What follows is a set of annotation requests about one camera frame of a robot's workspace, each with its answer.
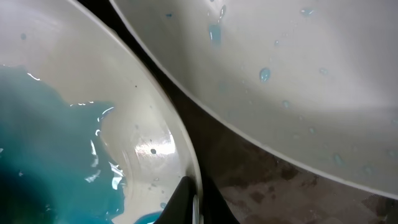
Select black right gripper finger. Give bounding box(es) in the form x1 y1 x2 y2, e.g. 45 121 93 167
154 176 197 224

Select white plate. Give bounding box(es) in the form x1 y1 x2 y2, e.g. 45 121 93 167
112 0 397 198
1 0 203 223

